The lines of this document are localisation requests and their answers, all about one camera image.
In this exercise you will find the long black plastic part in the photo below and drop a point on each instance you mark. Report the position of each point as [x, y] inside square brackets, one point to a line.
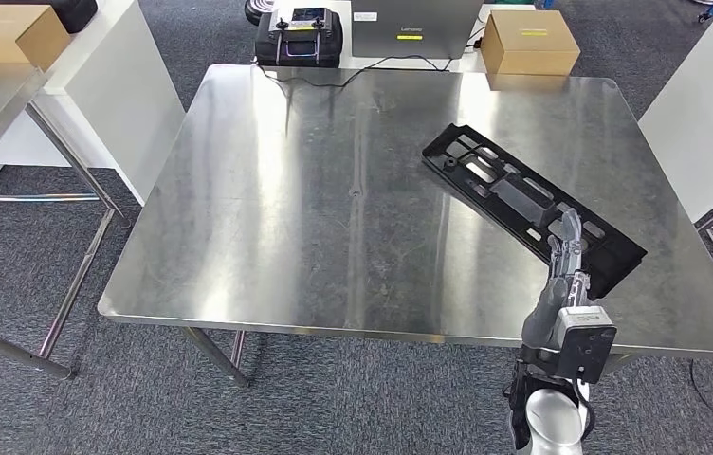
[520, 194]

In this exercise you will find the black round disc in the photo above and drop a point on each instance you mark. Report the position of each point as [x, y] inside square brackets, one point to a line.
[256, 12]

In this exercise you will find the stainless steel workbench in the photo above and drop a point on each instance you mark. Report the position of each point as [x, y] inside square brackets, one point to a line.
[268, 220]

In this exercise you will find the brown cardboard box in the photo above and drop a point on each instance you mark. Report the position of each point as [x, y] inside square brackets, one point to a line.
[529, 47]
[5, 38]

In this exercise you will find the black remote controller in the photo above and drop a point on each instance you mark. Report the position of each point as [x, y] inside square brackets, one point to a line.
[297, 47]

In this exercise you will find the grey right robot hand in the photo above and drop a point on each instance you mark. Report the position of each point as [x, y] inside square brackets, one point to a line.
[548, 308]

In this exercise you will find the grey laptop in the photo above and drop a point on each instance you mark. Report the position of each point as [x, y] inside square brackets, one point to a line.
[416, 31]

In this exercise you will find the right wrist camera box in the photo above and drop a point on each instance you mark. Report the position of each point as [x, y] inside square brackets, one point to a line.
[586, 351]

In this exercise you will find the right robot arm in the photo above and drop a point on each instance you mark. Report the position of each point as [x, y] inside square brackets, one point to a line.
[551, 421]

